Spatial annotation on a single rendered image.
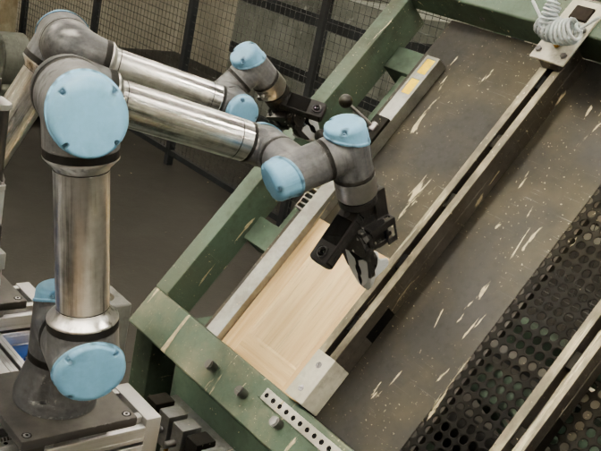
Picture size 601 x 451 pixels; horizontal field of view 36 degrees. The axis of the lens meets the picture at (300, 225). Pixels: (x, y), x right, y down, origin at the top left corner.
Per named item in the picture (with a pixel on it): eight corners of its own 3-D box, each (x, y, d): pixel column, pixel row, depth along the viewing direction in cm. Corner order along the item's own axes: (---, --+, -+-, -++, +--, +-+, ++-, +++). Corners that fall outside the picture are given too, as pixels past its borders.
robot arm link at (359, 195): (351, 192, 157) (322, 176, 163) (355, 214, 160) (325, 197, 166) (384, 173, 160) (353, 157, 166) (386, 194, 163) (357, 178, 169)
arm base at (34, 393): (33, 427, 157) (38, 377, 154) (-1, 383, 168) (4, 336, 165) (111, 410, 167) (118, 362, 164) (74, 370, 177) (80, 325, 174)
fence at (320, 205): (214, 334, 239) (206, 327, 236) (432, 63, 252) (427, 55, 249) (224, 343, 236) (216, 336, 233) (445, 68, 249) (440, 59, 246)
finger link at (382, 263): (395, 283, 175) (390, 245, 170) (373, 298, 173) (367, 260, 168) (385, 276, 178) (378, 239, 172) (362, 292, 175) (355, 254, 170)
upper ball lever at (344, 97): (369, 135, 245) (334, 102, 242) (377, 124, 246) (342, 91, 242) (375, 134, 242) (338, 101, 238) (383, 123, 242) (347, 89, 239)
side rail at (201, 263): (178, 303, 261) (155, 285, 253) (410, 19, 276) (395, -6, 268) (189, 312, 257) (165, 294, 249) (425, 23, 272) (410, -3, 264)
